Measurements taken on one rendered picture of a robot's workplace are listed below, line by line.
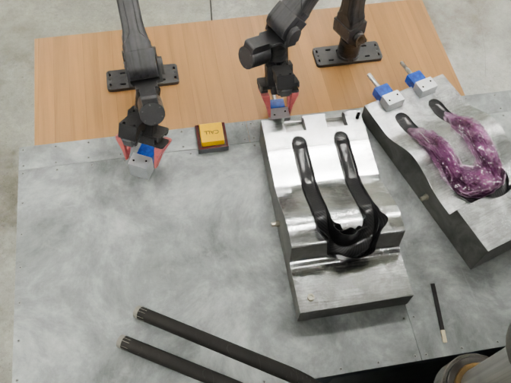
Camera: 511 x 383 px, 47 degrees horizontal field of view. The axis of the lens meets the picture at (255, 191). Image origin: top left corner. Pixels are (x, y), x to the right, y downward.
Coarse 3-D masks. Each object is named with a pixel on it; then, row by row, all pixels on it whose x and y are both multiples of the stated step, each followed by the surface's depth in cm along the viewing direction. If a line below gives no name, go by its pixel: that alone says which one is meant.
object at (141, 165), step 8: (144, 144) 149; (144, 152) 148; (152, 152) 148; (136, 160) 145; (144, 160) 145; (152, 160) 148; (136, 168) 145; (144, 168) 144; (152, 168) 148; (144, 176) 147
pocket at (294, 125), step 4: (292, 120) 150; (296, 120) 150; (300, 120) 150; (284, 124) 150; (288, 124) 150; (292, 124) 151; (296, 124) 151; (300, 124) 151; (304, 124) 149; (288, 128) 150; (292, 128) 150; (296, 128) 150; (300, 128) 150; (304, 128) 149
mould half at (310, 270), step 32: (320, 128) 147; (352, 128) 148; (288, 160) 143; (320, 160) 143; (288, 192) 138; (320, 192) 138; (384, 192) 137; (288, 224) 129; (352, 224) 129; (288, 256) 132; (320, 256) 132; (384, 256) 134; (320, 288) 130; (352, 288) 130; (384, 288) 130
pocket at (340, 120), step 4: (328, 116) 151; (332, 116) 151; (336, 116) 151; (340, 116) 151; (344, 116) 150; (328, 120) 152; (332, 120) 152; (336, 120) 152; (340, 120) 152; (344, 120) 150; (328, 124) 152; (332, 124) 152; (336, 124) 152; (340, 124) 152; (344, 124) 151
